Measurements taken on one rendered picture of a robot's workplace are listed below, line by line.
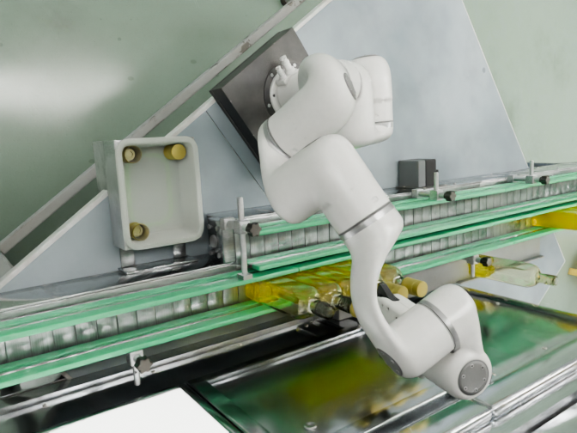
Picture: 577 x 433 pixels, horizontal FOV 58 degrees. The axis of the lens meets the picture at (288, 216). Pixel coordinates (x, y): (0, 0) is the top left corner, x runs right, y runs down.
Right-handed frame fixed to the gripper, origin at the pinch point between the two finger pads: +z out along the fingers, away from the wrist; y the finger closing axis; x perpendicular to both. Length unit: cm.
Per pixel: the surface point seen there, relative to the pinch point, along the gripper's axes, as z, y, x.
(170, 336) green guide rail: 13.6, -3.7, 34.5
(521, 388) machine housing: -15.4, -12.4, -21.5
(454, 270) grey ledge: 46, -10, -55
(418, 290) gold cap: 6.3, 0.3, -15.1
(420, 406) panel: -13.6, -12.2, -1.9
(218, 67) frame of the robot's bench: 102, 57, 2
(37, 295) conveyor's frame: 22, 5, 57
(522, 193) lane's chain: 55, 11, -90
